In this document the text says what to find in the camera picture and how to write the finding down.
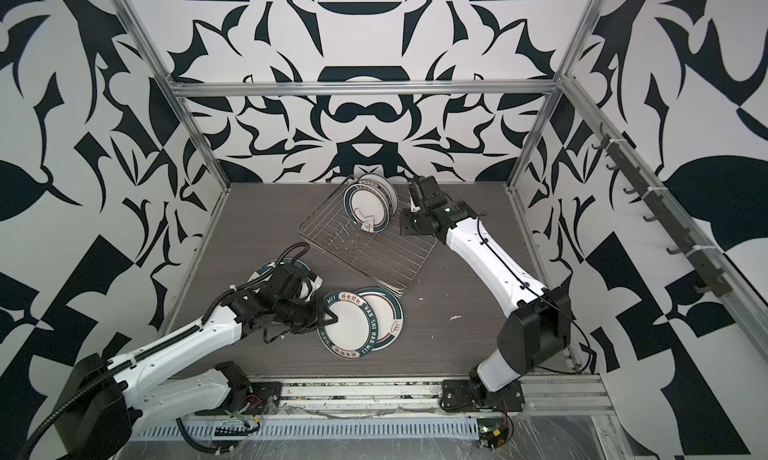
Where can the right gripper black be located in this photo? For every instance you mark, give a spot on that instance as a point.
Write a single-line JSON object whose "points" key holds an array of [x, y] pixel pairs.
{"points": [[405, 222]]}

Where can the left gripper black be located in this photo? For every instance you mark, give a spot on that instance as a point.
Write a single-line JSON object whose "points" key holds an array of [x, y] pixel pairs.
{"points": [[316, 318]]}

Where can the white plate red green band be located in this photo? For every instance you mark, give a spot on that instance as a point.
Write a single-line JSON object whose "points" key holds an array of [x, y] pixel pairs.
{"points": [[266, 269]]}

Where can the white plate green lettering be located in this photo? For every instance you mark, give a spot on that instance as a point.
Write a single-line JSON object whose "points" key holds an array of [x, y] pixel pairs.
{"points": [[367, 206]]}

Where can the wire dish rack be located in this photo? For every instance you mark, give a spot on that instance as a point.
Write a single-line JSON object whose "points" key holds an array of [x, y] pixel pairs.
{"points": [[387, 258]]}

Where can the white plate green rim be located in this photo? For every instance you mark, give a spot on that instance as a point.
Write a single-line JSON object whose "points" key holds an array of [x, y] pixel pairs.
{"points": [[350, 329]]}

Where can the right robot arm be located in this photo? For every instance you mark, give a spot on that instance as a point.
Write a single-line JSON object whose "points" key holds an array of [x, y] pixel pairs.
{"points": [[538, 320]]}

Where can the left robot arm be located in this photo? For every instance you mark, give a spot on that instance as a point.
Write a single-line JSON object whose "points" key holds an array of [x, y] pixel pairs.
{"points": [[107, 402]]}

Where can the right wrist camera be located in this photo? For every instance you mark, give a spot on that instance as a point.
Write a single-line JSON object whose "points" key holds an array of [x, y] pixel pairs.
{"points": [[414, 195]]}

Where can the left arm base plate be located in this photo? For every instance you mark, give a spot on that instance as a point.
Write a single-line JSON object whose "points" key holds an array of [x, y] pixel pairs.
{"points": [[256, 399]]}

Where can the aluminium frame crossbar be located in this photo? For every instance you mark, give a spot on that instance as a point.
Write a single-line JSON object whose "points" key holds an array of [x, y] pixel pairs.
{"points": [[187, 90]]}

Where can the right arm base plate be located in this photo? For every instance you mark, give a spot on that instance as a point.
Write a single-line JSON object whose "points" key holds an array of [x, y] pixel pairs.
{"points": [[461, 396]]}

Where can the white cable duct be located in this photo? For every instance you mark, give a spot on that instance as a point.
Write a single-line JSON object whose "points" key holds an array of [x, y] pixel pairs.
{"points": [[336, 429]]}

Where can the wall hook rail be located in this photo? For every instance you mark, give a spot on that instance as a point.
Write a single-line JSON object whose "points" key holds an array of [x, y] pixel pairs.
{"points": [[668, 212]]}

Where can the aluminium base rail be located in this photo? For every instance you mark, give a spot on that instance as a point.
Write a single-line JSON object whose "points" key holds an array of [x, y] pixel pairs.
{"points": [[545, 395]]}

